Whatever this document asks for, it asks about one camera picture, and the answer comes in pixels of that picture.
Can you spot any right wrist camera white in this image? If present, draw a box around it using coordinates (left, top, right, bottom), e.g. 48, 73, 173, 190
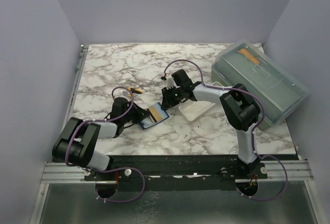
166, 77, 176, 89

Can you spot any grey lidded storage box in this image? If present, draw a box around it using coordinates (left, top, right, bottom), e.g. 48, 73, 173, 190
211, 40, 309, 131

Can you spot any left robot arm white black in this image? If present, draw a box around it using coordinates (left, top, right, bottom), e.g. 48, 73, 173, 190
52, 97, 150, 180

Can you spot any orange item inside box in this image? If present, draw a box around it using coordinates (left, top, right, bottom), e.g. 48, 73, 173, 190
237, 48, 260, 65

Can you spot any gold credit card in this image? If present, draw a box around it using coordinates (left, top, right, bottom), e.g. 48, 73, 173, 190
148, 105, 167, 123

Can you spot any yellow black handled screwdriver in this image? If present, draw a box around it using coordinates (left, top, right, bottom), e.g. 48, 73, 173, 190
128, 87, 142, 94

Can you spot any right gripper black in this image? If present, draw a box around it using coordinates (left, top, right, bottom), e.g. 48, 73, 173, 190
161, 87, 184, 111

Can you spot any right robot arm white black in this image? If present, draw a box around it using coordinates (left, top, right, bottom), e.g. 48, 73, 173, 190
161, 70, 260, 179

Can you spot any blue leather card holder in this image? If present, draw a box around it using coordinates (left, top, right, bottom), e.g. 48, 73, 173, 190
140, 102, 169, 130

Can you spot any white plastic tray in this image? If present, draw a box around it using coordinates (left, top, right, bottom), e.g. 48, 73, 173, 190
178, 81, 225, 124

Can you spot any black mounting rail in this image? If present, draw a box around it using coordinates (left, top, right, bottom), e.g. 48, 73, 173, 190
85, 155, 267, 191

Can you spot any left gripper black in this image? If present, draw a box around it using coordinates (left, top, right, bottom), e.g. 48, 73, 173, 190
122, 100, 151, 124

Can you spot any aluminium extrusion rail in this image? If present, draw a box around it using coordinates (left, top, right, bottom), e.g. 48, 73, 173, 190
41, 160, 314, 184

